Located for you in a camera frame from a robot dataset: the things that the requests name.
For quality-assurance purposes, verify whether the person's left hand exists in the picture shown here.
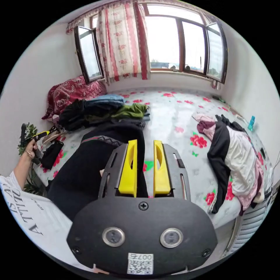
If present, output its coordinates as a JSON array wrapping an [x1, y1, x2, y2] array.
[[24, 138, 40, 158]]

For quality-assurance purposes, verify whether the bed with rose print sheet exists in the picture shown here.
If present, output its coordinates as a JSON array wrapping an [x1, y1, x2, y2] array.
[[33, 88, 274, 230]]

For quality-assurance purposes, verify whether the pile of dark clothes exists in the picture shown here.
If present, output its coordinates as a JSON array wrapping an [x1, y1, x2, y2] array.
[[58, 94, 152, 132]]

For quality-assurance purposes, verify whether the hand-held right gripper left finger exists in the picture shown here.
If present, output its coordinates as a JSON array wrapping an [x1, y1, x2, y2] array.
[[118, 139, 138, 196]]

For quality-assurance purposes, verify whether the black long sleeve striped band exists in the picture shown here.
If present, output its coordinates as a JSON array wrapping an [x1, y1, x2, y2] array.
[[47, 119, 150, 220]]

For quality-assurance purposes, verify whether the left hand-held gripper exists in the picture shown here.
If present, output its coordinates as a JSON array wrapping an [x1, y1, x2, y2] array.
[[31, 131, 50, 166]]

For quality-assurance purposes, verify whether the person's left forearm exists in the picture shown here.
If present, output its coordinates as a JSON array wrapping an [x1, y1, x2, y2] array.
[[13, 151, 34, 191]]

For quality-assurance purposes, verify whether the window with brown frame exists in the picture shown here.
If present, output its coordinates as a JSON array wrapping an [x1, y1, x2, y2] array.
[[74, 3, 228, 85]]

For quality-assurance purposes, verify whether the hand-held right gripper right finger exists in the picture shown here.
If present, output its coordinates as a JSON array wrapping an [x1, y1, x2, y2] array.
[[153, 140, 171, 196]]

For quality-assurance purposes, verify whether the pile of pink white clothes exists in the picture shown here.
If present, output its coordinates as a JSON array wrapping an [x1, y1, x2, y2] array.
[[192, 112, 267, 216]]

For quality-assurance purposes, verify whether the white radiator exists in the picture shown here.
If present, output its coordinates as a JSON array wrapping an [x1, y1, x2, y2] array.
[[223, 186, 277, 256]]

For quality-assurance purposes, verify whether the red patterned rolled blanket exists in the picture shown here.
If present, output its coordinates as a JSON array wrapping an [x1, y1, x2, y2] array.
[[41, 75, 108, 120]]

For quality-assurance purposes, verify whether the red floral curtain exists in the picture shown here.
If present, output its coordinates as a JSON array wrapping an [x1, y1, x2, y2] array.
[[96, 2, 152, 84]]

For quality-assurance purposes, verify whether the small black garment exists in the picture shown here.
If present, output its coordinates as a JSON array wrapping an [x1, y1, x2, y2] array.
[[40, 140, 64, 171]]

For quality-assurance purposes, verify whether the green plant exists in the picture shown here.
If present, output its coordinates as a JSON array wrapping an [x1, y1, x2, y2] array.
[[17, 122, 45, 196]]

